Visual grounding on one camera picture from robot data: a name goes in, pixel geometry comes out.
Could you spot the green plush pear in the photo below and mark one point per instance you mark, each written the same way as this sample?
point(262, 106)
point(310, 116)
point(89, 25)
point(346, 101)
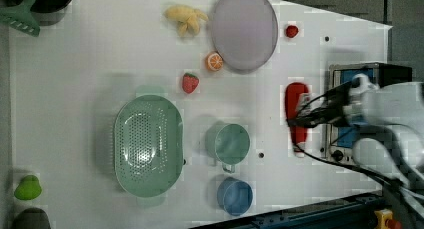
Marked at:
point(29, 188)

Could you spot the green metal cup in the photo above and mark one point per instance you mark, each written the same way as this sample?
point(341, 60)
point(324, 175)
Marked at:
point(227, 143)

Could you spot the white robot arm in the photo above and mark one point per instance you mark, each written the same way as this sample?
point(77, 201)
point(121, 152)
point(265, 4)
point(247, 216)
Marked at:
point(389, 122)

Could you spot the blue metal cup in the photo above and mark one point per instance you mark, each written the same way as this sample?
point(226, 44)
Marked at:
point(234, 196)

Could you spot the black toaster oven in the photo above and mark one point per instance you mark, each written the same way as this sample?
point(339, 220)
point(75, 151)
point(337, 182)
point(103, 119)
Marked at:
point(338, 141)

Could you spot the red plush ketchup bottle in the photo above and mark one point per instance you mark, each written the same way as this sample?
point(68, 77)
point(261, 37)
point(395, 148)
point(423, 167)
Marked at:
point(298, 135)

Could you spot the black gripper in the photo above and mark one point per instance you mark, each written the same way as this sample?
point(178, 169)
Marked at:
point(335, 99)

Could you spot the lilac oval plate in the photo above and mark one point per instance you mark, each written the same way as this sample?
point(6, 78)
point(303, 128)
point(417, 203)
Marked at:
point(244, 32)

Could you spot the black cylindrical holder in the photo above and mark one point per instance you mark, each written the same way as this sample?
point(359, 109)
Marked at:
point(46, 12)
point(31, 218)

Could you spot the green oval strainer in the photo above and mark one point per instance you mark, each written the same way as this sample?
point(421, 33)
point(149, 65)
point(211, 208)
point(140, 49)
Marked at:
point(148, 146)

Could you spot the green slotted spatula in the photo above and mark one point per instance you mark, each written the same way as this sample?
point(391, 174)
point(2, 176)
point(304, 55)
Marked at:
point(20, 18)

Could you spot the small red plush strawberry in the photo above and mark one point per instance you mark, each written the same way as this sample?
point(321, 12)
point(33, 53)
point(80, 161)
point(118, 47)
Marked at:
point(291, 31)

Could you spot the plush orange slice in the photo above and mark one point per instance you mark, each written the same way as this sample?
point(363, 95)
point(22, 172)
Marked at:
point(214, 62)

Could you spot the plush peeled banana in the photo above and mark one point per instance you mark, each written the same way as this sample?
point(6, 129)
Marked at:
point(186, 17)

